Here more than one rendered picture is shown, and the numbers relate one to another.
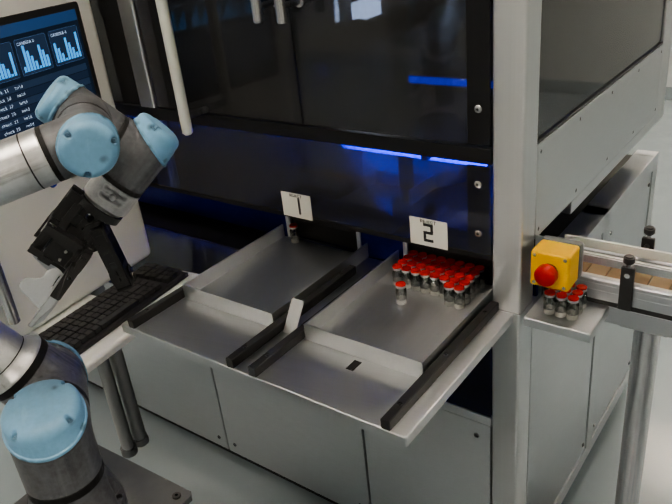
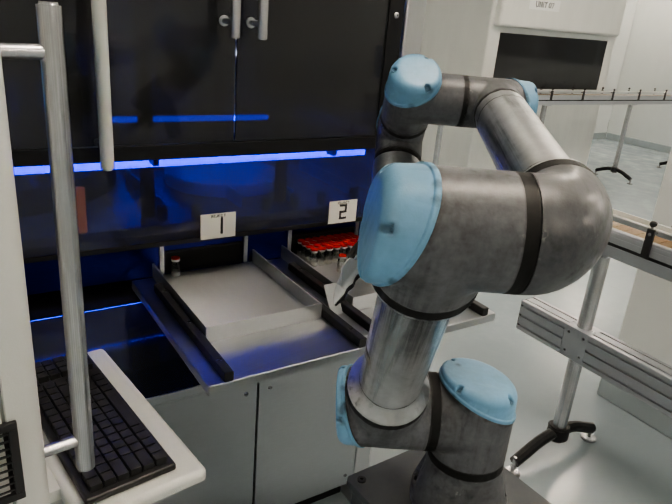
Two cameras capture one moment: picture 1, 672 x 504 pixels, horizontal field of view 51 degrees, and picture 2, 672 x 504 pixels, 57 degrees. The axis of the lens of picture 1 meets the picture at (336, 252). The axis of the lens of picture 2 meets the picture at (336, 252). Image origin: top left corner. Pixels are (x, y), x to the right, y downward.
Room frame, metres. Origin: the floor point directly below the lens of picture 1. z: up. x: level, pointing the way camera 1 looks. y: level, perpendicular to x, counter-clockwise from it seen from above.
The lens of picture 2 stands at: (0.83, 1.27, 1.49)
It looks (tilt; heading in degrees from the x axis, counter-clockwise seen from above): 21 degrees down; 287
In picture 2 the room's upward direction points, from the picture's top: 5 degrees clockwise
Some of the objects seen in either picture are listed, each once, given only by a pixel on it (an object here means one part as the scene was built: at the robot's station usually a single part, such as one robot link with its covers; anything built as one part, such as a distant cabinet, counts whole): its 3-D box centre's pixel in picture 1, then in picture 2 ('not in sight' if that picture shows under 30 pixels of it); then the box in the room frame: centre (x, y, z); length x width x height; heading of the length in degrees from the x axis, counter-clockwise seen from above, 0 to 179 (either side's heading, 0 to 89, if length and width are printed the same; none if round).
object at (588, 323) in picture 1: (568, 312); not in sight; (1.15, -0.44, 0.87); 0.14 x 0.13 x 0.02; 141
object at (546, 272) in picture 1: (546, 274); not in sight; (1.09, -0.37, 0.99); 0.04 x 0.04 x 0.04; 51
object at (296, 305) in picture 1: (277, 329); (345, 308); (1.14, 0.13, 0.91); 0.14 x 0.03 x 0.06; 141
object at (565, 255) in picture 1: (556, 263); not in sight; (1.12, -0.40, 0.99); 0.08 x 0.07 x 0.07; 141
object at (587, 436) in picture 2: not in sight; (555, 440); (0.54, -0.84, 0.07); 0.50 x 0.08 x 0.14; 51
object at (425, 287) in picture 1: (430, 283); (339, 253); (1.26, -0.19, 0.91); 0.18 x 0.02 x 0.05; 51
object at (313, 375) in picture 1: (320, 313); (313, 300); (1.24, 0.05, 0.87); 0.70 x 0.48 x 0.02; 51
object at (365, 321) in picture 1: (408, 306); (357, 267); (1.19, -0.13, 0.90); 0.34 x 0.26 x 0.04; 141
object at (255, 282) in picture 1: (278, 270); (233, 289); (1.40, 0.13, 0.90); 0.34 x 0.26 x 0.04; 141
